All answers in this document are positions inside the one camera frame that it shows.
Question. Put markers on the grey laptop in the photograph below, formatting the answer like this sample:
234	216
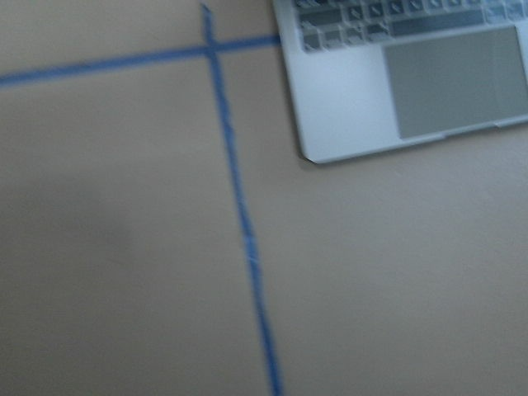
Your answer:
372	76

